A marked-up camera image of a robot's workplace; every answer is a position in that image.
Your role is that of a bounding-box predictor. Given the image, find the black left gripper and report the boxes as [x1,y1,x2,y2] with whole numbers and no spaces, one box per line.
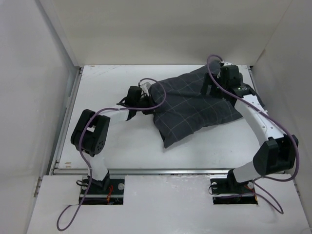
[134,93,160,115]

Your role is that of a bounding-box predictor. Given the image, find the dark grey checked pillowcase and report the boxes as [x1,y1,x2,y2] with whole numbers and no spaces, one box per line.
[149,60,242,148]

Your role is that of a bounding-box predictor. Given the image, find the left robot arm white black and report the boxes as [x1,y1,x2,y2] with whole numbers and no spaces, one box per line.
[70,82,153,194]

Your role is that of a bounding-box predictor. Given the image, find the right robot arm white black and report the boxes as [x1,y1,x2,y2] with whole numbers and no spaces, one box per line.
[201,61,298,192]

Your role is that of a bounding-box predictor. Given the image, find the white front cover board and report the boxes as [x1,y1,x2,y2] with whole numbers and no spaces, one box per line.
[28,175,311,234]

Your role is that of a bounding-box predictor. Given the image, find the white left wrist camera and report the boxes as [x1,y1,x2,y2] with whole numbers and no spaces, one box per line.
[139,82,151,96]

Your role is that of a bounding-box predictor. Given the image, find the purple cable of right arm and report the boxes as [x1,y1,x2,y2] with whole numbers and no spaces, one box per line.
[206,55,300,215]

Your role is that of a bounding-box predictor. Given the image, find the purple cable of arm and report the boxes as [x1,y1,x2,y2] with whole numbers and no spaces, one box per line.
[57,78,167,231]
[206,55,300,215]

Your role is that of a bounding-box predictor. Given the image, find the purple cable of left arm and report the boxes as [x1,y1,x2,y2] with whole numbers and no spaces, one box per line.
[57,78,167,231]

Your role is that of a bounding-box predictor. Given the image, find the aluminium right side rail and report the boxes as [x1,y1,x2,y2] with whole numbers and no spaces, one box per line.
[248,66,281,117]

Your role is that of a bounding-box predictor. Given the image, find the aluminium rail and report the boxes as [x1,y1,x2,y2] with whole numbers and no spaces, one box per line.
[50,167,285,176]
[45,67,83,176]
[248,66,281,117]

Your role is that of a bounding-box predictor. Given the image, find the aluminium left side rail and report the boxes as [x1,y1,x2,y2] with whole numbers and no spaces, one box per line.
[45,67,83,176]

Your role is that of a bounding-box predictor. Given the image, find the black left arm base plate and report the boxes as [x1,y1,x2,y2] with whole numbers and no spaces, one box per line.
[82,178,125,205]

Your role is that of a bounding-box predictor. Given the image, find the aluminium front rail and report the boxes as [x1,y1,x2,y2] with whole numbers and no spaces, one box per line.
[50,167,285,176]

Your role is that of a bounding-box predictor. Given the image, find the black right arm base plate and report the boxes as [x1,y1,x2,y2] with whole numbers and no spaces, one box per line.
[209,177,258,205]

